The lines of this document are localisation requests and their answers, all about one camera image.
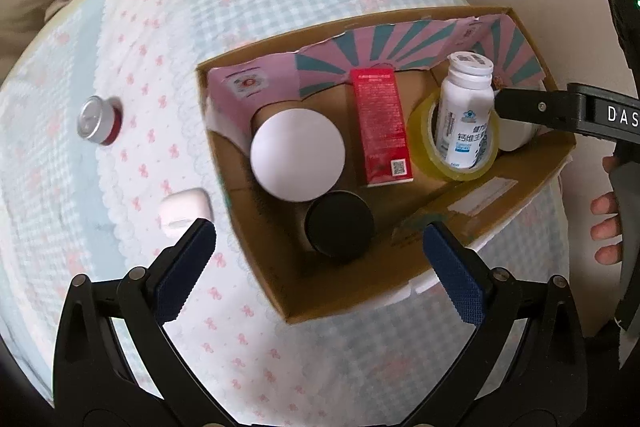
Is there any red drink can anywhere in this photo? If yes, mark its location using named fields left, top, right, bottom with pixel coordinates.
left=76, top=96, right=123, bottom=146

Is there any red carton box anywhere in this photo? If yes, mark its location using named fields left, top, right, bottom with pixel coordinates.
left=351, top=67, right=415, bottom=186

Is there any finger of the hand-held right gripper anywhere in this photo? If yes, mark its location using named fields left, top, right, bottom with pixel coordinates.
left=494, top=88, right=576, bottom=135

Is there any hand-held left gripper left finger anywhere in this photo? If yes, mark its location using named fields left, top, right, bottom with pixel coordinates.
left=52, top=218, right=236, bottom=427

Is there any white pill bottle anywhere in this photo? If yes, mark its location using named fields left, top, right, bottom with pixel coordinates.
left=434, top=52, right=496, bottom=170

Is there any patterned cardboard box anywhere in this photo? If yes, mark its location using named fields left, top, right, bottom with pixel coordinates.
left=195, top=6, right=577, bottom=325

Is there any white earbud case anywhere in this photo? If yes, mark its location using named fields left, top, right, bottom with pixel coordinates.
left=159, top=188, right=213, bottom=238

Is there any yellow tape roll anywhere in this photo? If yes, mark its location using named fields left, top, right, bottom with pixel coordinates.
left=406, top=94, right=501, bottom=182

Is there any black lid jar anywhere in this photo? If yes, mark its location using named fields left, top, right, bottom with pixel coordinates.
left=305, top=191, right=375, bottom=265

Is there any white lid jar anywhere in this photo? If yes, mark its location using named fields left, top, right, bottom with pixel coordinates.
left=249, top=102, right=347, bottom=202

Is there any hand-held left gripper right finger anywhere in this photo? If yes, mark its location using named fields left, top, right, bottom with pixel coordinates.
left=402, top=221, right=588, bottom=427

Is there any person's right hand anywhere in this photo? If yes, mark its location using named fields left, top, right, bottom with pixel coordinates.
left=590, top=154, right=627, bottom=266

